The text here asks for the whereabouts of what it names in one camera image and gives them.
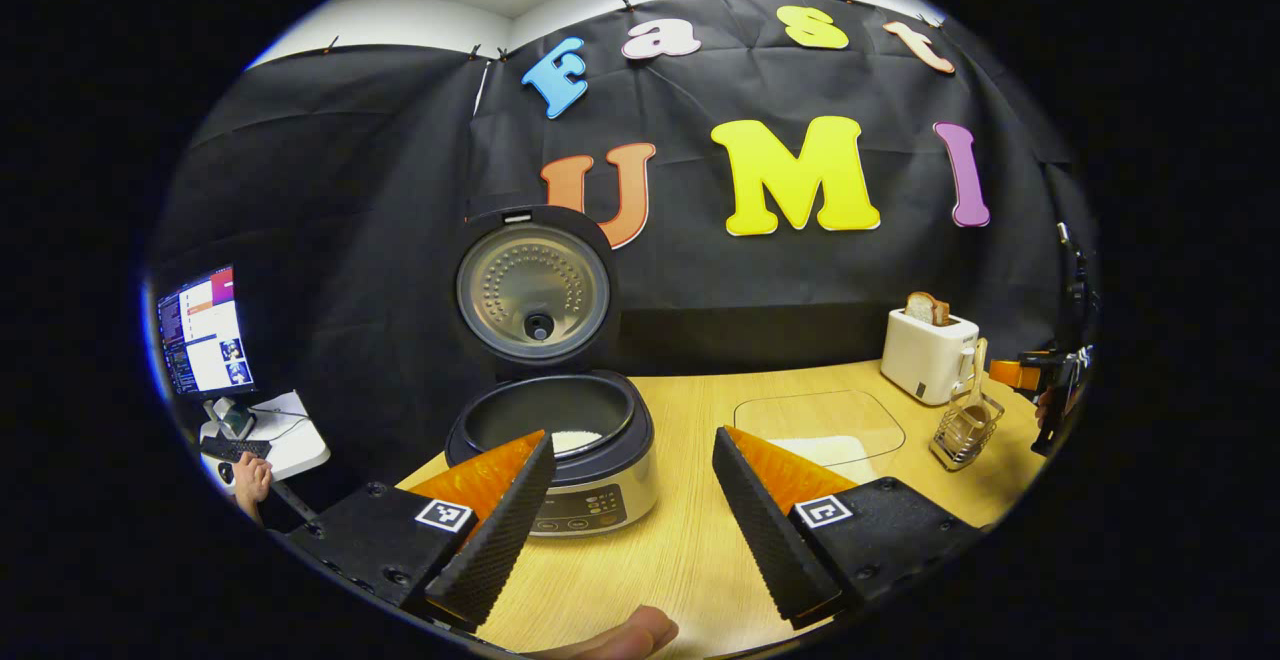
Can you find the white toaster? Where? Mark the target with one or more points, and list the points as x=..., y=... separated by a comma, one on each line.
x=925, y=360

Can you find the wooden spoon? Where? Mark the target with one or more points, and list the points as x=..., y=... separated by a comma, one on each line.
x=981, y=370

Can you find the grey rice cooker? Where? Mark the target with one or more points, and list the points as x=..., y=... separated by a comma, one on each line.
x=535, y=290

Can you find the bread slice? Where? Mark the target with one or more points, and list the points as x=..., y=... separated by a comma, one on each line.
x=920, y=308
x=943, y=312

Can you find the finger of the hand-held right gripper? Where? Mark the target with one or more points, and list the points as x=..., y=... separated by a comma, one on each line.
x=1015, y=374

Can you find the clear glass bowl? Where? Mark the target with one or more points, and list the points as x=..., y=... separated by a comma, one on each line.
x=820, y=410

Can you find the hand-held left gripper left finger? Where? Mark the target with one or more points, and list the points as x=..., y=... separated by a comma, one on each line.
x=505, y=530

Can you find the monitor stand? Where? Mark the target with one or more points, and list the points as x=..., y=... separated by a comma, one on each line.
x=232, y=418

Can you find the black backdrop cloth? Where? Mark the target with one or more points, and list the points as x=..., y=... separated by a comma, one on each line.
x=350, y=240

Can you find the black keyboard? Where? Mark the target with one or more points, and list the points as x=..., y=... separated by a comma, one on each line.
x=235, y=448

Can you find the computer monitor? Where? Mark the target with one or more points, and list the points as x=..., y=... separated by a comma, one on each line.
x=205, y=335

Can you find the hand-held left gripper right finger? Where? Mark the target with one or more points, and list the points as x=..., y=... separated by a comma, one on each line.
x=760, y=530

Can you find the small white table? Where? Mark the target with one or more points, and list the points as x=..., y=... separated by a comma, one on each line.
x=295, y=440

